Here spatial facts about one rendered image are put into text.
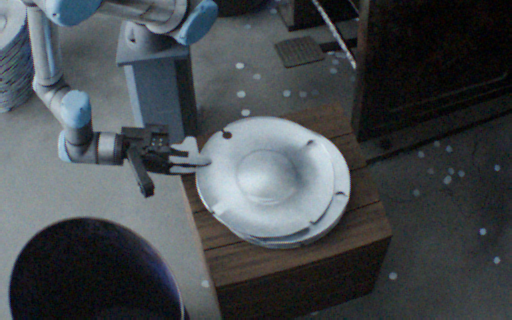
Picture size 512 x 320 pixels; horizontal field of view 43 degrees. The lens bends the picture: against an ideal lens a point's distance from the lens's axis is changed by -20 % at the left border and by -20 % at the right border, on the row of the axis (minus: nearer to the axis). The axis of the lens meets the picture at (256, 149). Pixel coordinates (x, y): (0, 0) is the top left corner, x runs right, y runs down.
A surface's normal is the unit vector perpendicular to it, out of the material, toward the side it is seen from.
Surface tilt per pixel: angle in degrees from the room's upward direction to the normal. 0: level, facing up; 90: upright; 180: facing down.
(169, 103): 90
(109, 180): 0
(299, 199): 5
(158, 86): 90
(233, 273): 0
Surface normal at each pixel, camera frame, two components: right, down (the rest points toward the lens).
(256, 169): 0.07, -0.55
